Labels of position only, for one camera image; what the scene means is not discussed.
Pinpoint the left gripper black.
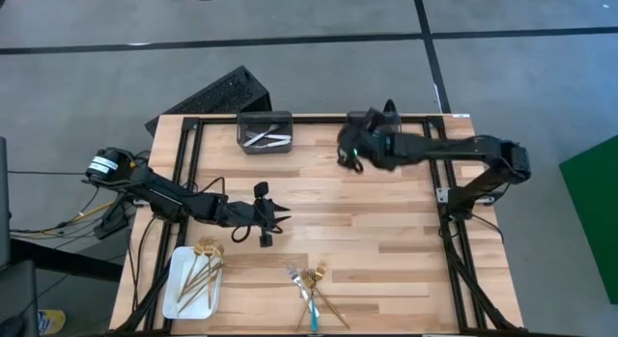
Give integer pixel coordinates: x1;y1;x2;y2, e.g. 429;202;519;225
226;181;293;249

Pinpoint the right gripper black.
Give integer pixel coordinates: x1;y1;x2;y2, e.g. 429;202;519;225
336;108;402;173

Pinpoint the dark grey plastic bin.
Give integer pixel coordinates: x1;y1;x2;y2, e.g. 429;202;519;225
346;111;404;138
236;110;295;155

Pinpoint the black floor tape strip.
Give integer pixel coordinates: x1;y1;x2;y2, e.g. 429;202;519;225
0;25;618;56
409;0;453;115

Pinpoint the white rectangular tray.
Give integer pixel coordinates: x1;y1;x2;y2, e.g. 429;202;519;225
161;244;224;321

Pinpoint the green floor panel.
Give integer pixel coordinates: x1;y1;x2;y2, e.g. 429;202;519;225
558;133;618;305

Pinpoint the yellow blue bag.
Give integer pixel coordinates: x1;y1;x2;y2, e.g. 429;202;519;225
37;308;67;336

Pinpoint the black furniture edge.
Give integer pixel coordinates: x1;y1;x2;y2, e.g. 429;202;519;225
0;136;12;270

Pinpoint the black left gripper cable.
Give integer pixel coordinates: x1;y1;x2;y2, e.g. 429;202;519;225
230;223;253;244

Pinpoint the black aluminium table frame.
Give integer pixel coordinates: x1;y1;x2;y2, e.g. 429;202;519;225
115;115;525;336

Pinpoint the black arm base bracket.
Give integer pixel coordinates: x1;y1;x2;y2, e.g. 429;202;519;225
94;189;136;241

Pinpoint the yellow floor cable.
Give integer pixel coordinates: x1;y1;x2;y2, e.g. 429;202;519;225
9;200;117;237

